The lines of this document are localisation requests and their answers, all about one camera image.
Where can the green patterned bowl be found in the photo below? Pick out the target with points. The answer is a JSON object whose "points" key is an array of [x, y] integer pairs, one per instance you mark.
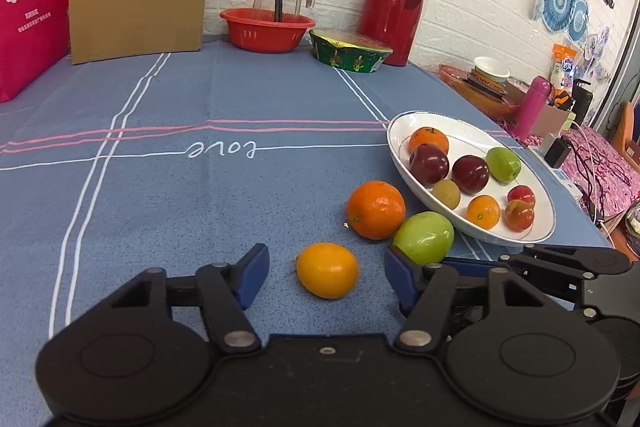
{"points": [[350, 56]]}

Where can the wooden chair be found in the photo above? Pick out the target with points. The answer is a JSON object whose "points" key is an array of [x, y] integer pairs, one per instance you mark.
{"points": [[627, 132]]}

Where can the pink tote bag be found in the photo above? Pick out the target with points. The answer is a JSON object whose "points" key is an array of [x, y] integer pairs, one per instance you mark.
{"points": [[27, 7]]}

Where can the pink floral cloth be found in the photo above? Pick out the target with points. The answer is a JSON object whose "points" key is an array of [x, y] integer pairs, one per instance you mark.
{"points": [[607, 169]]}

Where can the large orange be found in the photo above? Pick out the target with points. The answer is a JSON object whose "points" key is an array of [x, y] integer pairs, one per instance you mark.
{"points": [[376, 209]]}

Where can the small yellow-orange tangerine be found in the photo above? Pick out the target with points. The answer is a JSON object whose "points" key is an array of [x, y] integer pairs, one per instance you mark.
{"points": [[327, 270]]}

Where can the green apple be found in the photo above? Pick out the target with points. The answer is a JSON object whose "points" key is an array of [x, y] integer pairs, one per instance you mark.
{"points": [[425, 237]]}

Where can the stacked patterned dishes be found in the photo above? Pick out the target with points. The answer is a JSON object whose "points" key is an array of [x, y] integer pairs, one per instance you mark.
{"points": [[482, 86]]}

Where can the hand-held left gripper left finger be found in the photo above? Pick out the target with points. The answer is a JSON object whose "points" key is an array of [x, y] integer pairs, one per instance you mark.
{"points": [[255, 274]]}

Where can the red-green small apple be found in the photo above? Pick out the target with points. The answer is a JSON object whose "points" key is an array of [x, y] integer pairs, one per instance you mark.
{"points": [[519, 216]]}

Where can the white plate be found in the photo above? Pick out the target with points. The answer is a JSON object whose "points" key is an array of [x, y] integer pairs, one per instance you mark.
{"points": [[400, 147]]}

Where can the black pump bottle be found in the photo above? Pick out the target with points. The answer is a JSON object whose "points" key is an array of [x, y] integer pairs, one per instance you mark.
{"points": [[581, 99]]}

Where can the orange with stem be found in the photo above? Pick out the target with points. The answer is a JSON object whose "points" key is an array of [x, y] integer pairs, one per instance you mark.
{"points": [[428, 139]]}

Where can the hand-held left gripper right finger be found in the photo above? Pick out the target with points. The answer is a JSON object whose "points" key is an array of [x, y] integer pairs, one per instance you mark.
{"points": [[400, 279]]}

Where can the red plastic basin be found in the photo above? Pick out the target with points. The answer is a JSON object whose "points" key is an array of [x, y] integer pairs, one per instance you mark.
{"points": [[267, 34]]}

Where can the white power strip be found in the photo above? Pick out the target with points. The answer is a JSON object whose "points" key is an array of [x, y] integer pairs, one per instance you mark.
{"points": [[567, 177]]}

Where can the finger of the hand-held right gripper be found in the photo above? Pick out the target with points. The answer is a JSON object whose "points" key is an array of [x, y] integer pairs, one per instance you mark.
{"points": [[560, 259], [570, 294]]}

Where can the wooden tray with cups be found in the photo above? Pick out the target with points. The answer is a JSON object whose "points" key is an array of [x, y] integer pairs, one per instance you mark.
{"points": [[460, 89]]}

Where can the red small apple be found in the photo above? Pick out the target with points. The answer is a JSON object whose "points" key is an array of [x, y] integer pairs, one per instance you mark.
{"points": [[521, 194]]}

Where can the small orange tangerine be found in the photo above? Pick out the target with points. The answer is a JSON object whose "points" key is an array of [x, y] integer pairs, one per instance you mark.
{"points": [[483, 211]]}

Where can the brown longan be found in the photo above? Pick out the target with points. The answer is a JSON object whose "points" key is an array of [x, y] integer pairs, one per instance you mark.
{"points": [[446, 193]]}

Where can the black power adapter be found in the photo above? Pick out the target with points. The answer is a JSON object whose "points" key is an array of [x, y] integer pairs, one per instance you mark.
{"points": [[557, 152]]}

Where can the small cardboard box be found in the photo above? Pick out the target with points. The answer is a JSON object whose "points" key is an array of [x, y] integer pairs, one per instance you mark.
{"points": [[555, 119]]}

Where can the dark red plum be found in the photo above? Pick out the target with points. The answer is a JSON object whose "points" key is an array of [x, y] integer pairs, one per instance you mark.
{"points": [[428, 164], [470, 173]]}

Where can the orange snack packet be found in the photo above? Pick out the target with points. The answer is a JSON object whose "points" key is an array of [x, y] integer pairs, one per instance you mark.
{"points": [[562, 59]]}

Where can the green mango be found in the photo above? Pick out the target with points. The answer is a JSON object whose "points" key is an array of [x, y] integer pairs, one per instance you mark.
{"points": [[503, 164]]}

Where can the blue striped tablecloth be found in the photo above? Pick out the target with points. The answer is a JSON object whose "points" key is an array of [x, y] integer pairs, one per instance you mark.
{"points": [[200, 207]]}

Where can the pink bottle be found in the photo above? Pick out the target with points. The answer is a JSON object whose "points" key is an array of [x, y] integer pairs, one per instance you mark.
{"points": [[531, 107]]}

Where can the red thermos jug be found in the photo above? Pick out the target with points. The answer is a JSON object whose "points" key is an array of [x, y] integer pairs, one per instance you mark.
{"points": [[392, 2]]}

